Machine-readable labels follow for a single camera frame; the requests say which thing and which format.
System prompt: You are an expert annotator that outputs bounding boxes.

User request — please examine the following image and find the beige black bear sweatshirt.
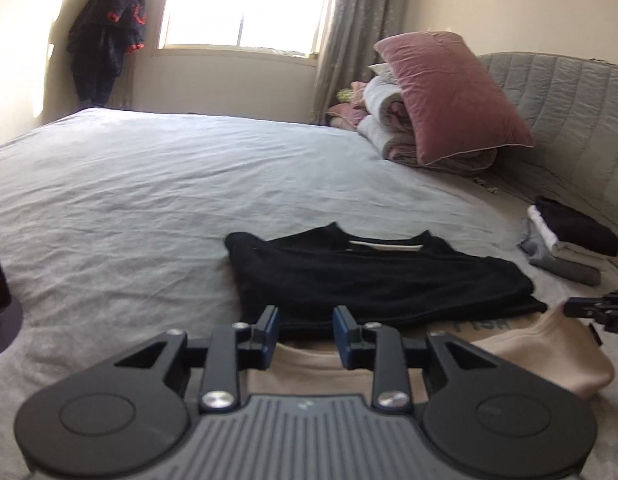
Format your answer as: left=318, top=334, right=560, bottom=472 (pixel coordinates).
left=224, top=223, right=615, bottom=399

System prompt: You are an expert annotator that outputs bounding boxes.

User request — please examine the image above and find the folded grey sweater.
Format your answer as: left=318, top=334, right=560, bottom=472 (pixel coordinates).
left=518, top=220, right=602, bottom=287

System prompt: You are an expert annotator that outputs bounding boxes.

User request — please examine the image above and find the folded black garment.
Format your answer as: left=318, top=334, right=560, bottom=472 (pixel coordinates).
left=533, top=196, right=618, bottom=258

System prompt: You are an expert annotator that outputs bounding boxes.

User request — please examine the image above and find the folded white garment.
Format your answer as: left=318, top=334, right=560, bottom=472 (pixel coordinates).
left=526, top=204, right=610, bottom=264

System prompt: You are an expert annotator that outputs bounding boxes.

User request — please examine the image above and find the grey quilted headboard cover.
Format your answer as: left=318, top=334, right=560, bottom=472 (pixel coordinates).
left=476, top=51, right=618, bottom=281

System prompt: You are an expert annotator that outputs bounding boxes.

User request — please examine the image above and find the folded grey pink quilt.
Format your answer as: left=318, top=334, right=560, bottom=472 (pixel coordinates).
left=357, top=63, right=496, bottom=176

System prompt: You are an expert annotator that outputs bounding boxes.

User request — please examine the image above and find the round phone stand base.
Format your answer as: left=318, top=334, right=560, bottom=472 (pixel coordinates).
left=0, top=297, right=24, bottom=354

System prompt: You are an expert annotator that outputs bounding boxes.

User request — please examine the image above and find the small pink pillow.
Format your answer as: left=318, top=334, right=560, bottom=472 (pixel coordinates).
left=325, top=81, right=369, bottom=131

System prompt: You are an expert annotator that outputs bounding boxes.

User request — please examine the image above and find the pink velvet pillow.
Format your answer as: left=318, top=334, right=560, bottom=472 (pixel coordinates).
left=374, top=32, right=534, bottom=166

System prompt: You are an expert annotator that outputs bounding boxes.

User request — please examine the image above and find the window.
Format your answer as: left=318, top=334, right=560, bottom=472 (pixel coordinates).
left=158, top=0, right=332, bottom=58

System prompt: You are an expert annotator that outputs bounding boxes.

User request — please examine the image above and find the grey patterned curtain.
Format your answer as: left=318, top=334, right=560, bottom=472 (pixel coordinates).
left=310, top=0, right=408, bottom=125

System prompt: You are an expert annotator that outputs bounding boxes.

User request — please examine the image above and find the hanging navy jacket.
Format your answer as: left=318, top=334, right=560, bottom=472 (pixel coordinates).
left=66, top=0, right=146, bottom=107

